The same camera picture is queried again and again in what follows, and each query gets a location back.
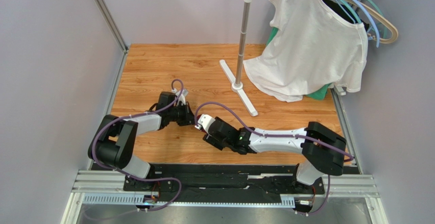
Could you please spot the green garment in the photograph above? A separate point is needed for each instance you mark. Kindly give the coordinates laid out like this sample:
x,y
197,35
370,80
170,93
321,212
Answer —
x,y
319,94

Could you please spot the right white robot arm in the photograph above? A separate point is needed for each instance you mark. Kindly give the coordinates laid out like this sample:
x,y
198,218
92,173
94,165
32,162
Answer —
x,y
324,150

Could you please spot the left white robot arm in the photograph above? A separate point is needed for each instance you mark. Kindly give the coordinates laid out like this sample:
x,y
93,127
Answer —
x,y
113,143

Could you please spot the white clothes rack stand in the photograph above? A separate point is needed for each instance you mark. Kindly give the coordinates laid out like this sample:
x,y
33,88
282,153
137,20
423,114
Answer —
x,y
235,78

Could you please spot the aluminium frame rail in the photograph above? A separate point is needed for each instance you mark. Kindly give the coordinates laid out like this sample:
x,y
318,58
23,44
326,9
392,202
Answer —
x,y
101,4

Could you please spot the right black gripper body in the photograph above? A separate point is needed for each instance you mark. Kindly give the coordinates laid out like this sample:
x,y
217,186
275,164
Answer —
x,y
211,135

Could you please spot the wooden hanger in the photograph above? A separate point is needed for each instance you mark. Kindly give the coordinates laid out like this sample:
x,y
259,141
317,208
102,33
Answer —
x,y
388,32

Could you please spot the teal plastic hanger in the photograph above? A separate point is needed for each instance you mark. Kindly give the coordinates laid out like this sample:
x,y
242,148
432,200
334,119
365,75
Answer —
x,y
377,27

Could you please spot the black garment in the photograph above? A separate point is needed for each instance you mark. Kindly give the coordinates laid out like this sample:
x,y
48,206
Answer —
x,y
341,10

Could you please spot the white t-shirt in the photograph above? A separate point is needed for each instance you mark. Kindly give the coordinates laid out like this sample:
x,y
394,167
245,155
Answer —
x,y
314,47

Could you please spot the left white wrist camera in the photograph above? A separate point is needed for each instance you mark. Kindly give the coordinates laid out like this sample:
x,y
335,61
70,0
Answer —
x,y
181,96

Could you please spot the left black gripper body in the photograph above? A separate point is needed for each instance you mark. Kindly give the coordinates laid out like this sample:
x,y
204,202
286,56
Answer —
x,y
180,114

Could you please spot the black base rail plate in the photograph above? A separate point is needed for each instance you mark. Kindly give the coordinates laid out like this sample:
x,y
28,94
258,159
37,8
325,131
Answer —
x,y
223,184

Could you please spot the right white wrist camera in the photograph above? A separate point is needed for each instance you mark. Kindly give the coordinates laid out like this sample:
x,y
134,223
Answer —
x,y
204,122

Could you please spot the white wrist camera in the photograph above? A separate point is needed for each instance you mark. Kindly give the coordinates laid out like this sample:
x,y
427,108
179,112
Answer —
x,y
204,122
181,96

